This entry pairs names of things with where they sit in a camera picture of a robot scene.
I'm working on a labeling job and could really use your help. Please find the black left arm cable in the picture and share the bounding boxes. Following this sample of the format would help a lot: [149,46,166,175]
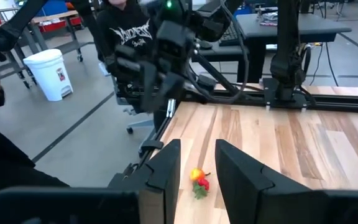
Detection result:
[183,0,252,105]

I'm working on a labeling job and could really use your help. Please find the blue storage bin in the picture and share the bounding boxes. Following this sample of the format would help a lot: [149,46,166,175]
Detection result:
[37,0,70,17]

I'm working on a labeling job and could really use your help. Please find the person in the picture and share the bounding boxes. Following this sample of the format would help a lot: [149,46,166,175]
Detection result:
[0,67,71,224]
[95,0,160,77]

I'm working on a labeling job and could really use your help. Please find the black floor cable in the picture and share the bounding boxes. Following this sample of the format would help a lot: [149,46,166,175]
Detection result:
[309,42,341,88]

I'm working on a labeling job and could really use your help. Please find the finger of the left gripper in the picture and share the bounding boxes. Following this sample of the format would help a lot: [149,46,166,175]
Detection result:
[139,60,160,113]
[160,72,186,103]

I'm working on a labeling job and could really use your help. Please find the red storage bin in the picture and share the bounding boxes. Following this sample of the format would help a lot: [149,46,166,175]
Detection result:
[38,20,67,34]
[68,15,84,27]

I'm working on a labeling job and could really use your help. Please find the black computer mouse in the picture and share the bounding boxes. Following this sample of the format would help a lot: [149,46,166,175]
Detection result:
[198,39,214,51]

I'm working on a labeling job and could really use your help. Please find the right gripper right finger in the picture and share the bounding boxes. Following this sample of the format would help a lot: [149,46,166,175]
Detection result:
[214,139,329,224]

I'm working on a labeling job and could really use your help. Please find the grey office chair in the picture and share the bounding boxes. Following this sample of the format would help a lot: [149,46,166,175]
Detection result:
[113,77,155,136]

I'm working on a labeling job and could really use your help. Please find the wheeled workbench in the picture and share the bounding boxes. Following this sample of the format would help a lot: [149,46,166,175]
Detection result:
[0,9,86,90]

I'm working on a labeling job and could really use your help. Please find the orange yellow pear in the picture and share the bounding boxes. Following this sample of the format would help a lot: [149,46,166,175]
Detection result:
[190,167,212,182]

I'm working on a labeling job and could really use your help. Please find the white pedal bin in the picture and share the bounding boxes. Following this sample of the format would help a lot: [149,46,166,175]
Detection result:
[22,49,75,103]

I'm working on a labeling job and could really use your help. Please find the black keyboard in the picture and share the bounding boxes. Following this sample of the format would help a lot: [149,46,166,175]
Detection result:
[218,23,241,47]

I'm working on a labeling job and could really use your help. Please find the large leafy strawberry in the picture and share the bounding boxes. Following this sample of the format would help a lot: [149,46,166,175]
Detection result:
[192,177,211,200]

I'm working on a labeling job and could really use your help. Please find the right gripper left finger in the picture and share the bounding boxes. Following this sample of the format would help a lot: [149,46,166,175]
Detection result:
[108,139,182,224]

